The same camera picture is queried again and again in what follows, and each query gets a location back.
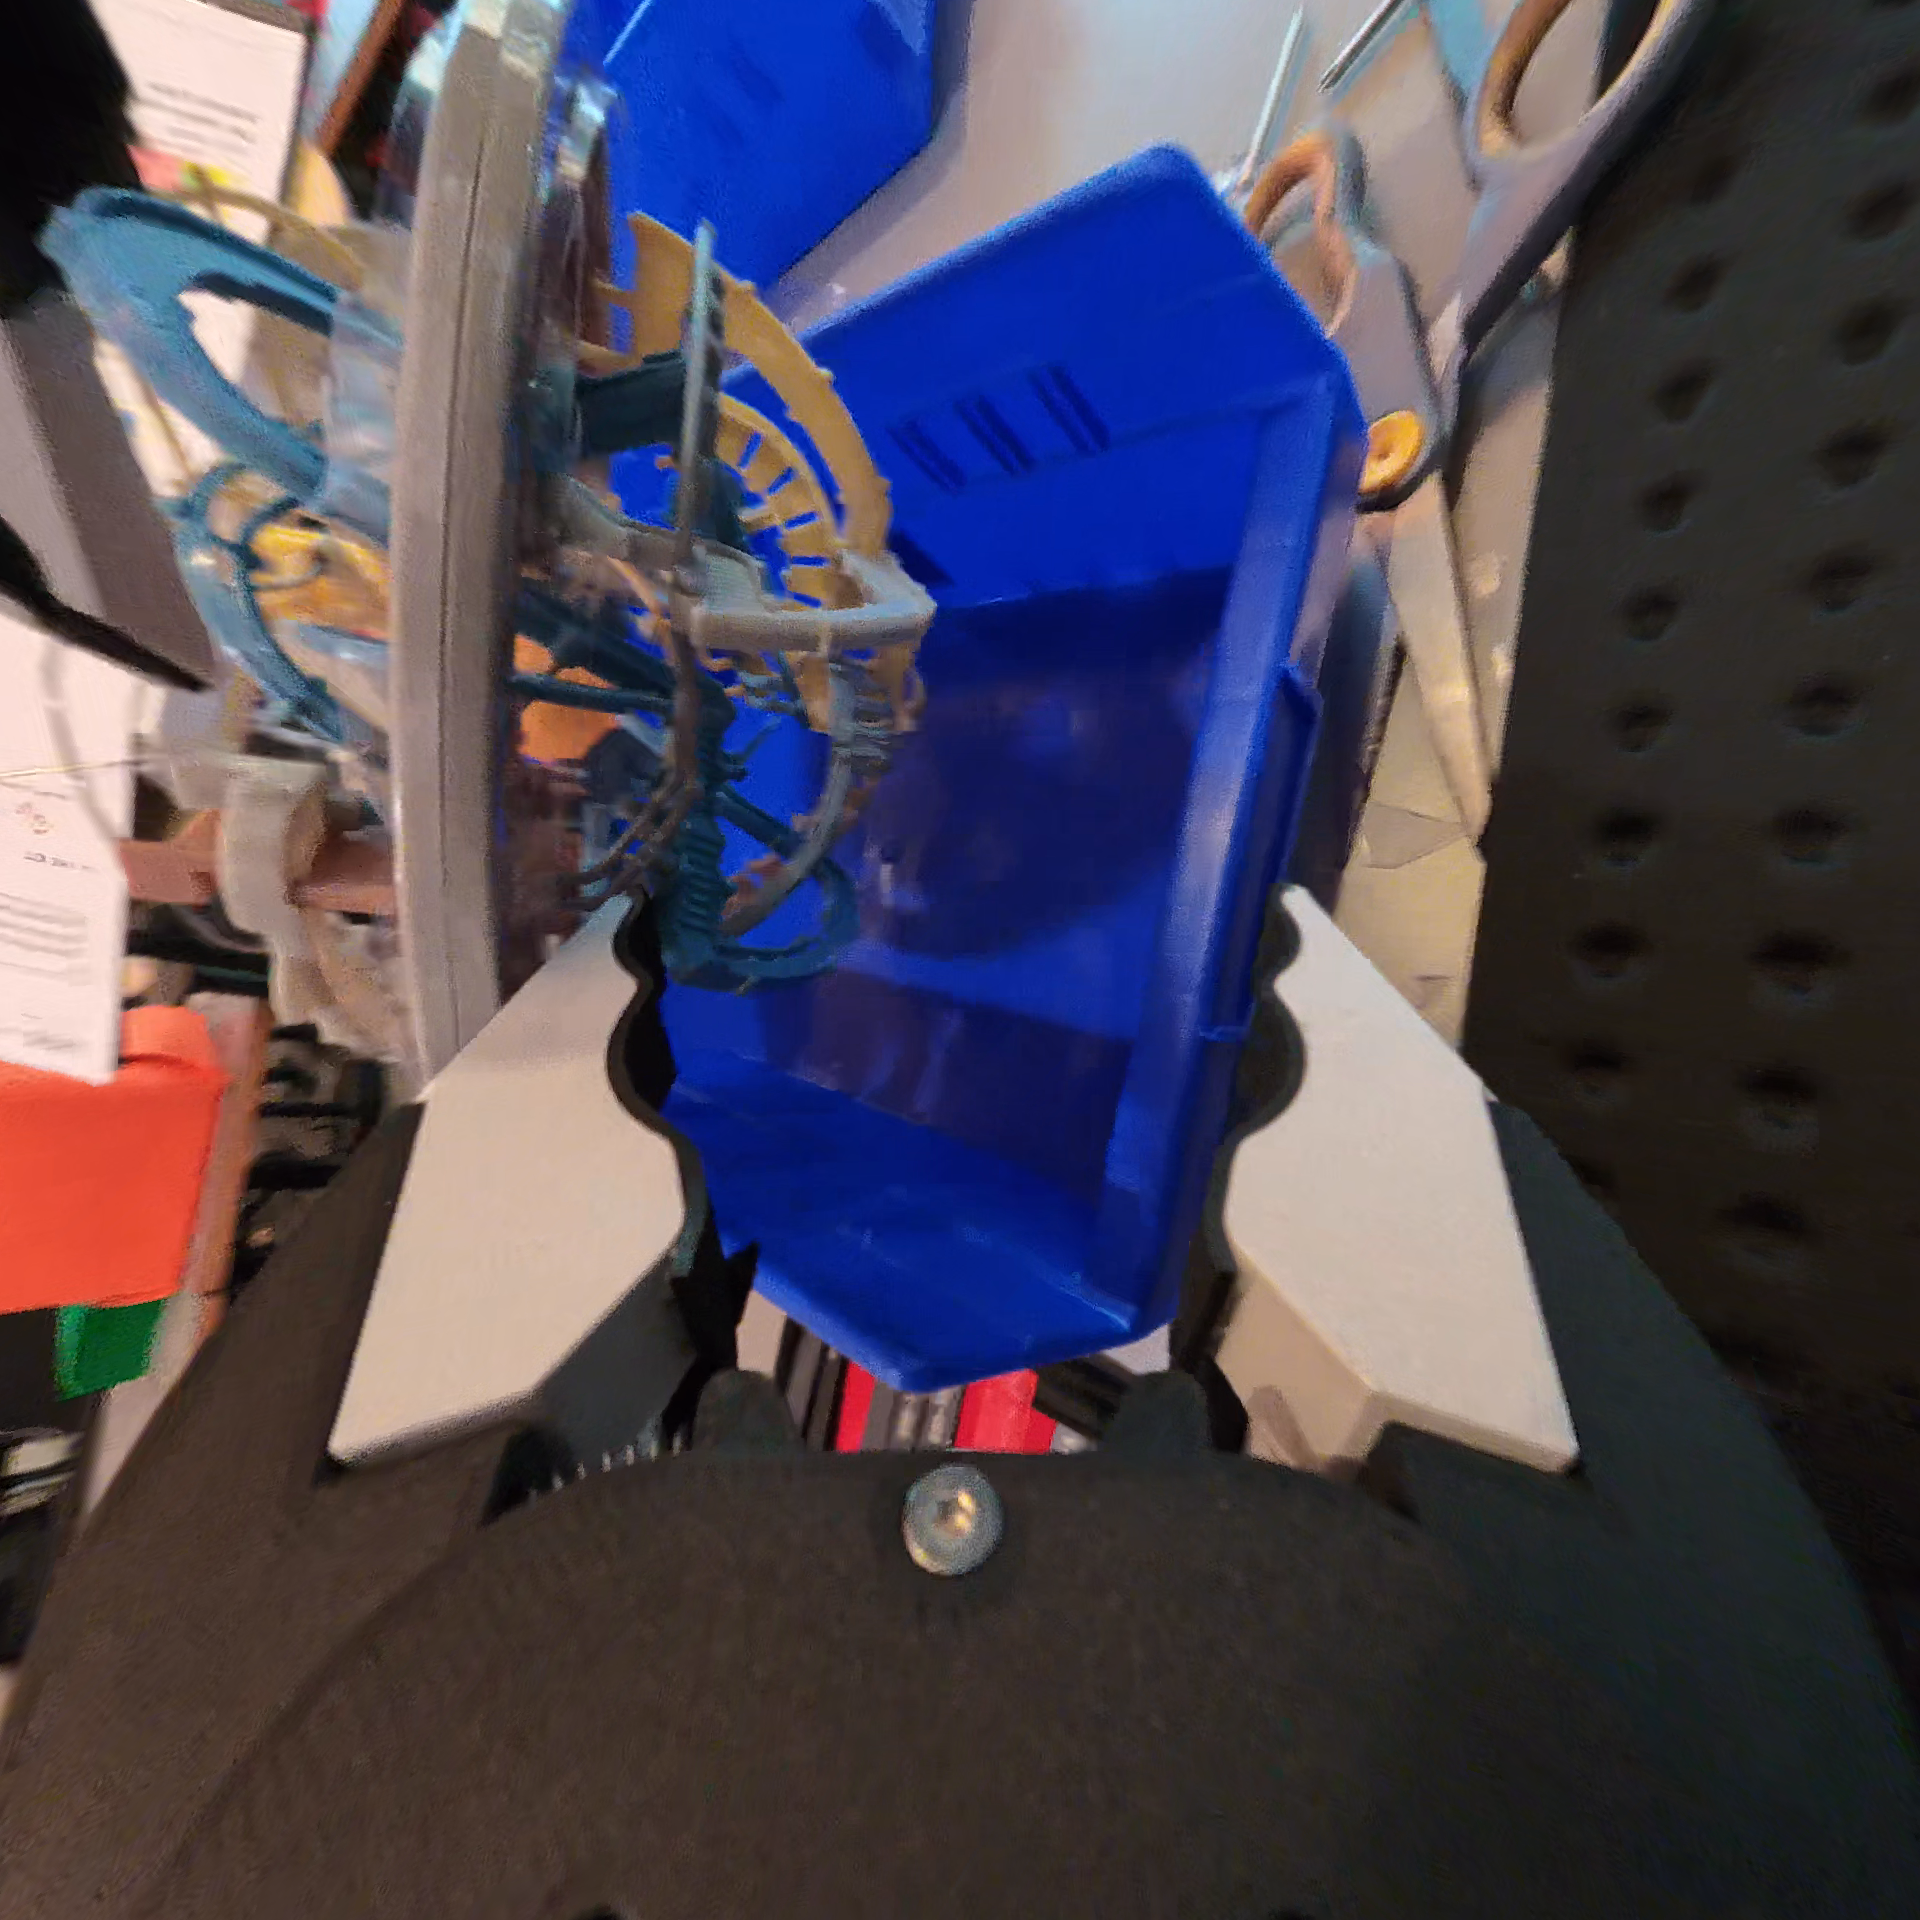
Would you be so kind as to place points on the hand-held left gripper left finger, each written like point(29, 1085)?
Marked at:
point(510, 1243)

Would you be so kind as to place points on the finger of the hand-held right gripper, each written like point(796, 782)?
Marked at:
point(82, 450)

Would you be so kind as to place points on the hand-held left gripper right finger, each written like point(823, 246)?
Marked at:
point(1394, 1243)

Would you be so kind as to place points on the colourful plastic maze ball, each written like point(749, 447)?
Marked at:
point(450, 599)

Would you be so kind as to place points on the blue plastic bin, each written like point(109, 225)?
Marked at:
point(780, 120)
point(1080, 750)

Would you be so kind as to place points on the white paper sheet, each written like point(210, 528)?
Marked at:
point(61, 901)
point(210, 89)

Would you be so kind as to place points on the green block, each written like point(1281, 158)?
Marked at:
point(105, 1346)

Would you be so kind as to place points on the red tweezers case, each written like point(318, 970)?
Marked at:
point(990, 1411)

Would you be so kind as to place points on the black perforated mat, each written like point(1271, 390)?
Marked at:
point(1724, 750)

